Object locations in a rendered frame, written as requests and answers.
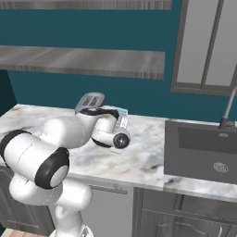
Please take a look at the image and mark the grey metal tap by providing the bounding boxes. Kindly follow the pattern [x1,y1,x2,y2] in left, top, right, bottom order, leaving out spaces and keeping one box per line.
[218,85,237,131]

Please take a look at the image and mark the pale grey dishwasher door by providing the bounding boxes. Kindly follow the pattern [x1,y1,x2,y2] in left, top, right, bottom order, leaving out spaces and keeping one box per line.
[81,181,135,237]

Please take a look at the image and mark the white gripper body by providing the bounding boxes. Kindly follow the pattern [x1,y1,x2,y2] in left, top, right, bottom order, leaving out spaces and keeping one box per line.
[109,146,124,156]

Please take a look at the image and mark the grey framed window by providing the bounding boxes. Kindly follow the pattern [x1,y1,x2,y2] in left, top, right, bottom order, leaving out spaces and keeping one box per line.
[169,0,237,97]

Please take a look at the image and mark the dark grey cupboard door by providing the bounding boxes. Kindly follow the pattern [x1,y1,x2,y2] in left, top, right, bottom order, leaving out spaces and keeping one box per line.
[0,166,57,237]
[138,209,237,237]

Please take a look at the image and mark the grey wooden wall shelf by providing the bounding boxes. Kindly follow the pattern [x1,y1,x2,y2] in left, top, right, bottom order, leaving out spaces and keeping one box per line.
[0,44,167,81]
[0,0,173,11]

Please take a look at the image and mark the grey toaster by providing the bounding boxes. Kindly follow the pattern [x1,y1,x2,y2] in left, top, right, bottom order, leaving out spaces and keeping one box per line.
[74,92,106,115]

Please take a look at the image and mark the dark grey drawer front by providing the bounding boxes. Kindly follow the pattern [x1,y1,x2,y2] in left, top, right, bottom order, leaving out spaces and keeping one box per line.
[140,188,237,225]

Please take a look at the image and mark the dark grey sink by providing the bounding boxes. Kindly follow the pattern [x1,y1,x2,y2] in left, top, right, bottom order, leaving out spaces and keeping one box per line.
[163,118,237,185]

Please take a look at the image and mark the grey dishwasher handle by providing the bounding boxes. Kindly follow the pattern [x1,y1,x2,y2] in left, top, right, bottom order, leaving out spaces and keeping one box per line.
[88,183,129,195]

